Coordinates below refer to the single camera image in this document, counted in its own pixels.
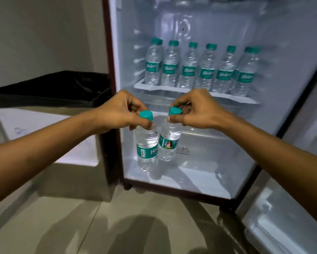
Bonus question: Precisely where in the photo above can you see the person's left forearm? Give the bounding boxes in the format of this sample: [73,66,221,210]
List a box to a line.
[0,108,106,209]

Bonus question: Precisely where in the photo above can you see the steel bin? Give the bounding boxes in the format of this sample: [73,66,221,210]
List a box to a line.
[0,71,122,203]

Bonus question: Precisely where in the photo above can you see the glass shelf white trim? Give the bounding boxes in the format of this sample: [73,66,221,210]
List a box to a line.
[133,78,261,105]

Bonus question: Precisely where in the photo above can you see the water bottle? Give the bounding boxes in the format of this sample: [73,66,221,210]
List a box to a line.
[135,110,159,173]
[158,107,182,162]

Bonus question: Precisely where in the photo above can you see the person's left hand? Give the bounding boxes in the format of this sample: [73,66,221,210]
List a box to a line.
[94,90,155,134]

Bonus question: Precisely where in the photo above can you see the clear crisper cover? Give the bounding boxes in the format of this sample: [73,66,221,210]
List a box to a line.
[120,111,265,183]

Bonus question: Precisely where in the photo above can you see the row of bottles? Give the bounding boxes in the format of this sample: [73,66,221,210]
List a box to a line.
[144,37,262,97]

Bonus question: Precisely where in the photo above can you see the dark maroon refrigerator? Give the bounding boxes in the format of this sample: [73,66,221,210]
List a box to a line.
[102,0,317,254]

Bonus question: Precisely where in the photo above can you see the person's right hand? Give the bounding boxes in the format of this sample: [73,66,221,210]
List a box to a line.
[167,89,236,130]

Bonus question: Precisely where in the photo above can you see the person's right forearm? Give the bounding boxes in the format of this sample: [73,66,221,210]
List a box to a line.
[222,113,317,230]

